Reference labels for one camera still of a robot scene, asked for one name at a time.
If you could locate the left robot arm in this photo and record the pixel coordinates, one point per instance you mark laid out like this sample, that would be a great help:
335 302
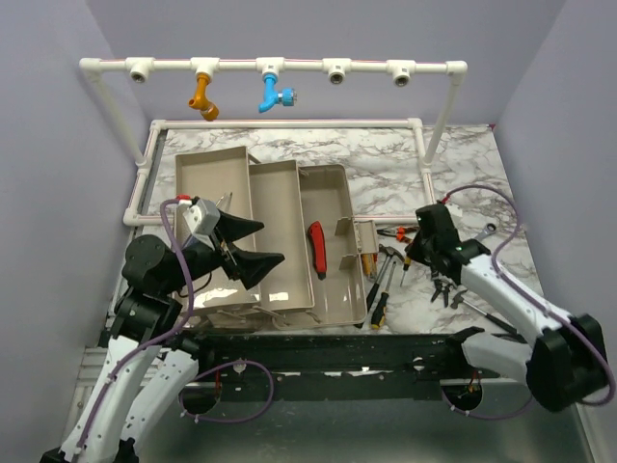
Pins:
150 359

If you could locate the small black hammer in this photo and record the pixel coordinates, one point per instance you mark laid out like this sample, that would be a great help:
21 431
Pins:
460 299

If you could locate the orange plastic faucet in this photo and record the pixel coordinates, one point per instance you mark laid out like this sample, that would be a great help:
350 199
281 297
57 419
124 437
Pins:
200 102

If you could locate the yellow black screwdriver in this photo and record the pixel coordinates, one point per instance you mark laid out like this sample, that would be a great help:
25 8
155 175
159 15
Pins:
379 314

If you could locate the silver combination wrench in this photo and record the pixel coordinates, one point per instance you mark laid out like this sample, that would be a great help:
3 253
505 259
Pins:
487 231

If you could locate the white PVC pipe frame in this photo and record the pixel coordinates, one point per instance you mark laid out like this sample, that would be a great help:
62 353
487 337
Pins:
140 69

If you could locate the blue plastic faucet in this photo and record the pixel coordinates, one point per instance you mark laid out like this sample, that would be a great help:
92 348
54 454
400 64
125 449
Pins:
272 97

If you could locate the black needle nose pliers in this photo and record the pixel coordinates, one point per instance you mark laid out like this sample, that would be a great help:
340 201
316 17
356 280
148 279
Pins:
442 289

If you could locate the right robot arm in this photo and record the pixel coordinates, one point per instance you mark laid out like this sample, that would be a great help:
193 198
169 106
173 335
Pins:
562 359

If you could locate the orange handled pliers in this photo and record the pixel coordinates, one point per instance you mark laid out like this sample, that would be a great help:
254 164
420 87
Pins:
400 234

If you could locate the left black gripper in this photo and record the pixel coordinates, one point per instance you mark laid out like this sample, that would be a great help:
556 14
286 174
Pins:
251 266

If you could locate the blue handled screwdriver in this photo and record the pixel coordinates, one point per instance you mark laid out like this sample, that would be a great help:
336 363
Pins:
224 202

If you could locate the black metal base rail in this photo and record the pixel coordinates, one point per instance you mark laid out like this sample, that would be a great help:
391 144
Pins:
252 368

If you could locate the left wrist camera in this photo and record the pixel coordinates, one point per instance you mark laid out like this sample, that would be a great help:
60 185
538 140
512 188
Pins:
200 216

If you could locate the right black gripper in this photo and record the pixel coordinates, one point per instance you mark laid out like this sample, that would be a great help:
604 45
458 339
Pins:
415 253

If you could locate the yellow short screwdriver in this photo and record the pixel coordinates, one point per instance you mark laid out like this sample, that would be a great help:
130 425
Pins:
405 268

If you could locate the claw hammer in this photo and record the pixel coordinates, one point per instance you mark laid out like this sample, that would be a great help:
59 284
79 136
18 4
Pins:
391 255

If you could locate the red utility knife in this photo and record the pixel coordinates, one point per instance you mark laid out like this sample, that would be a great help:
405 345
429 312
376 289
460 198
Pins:
317 242

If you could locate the brown translucent tool box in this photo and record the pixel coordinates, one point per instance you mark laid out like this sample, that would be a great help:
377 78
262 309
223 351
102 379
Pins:
286 197

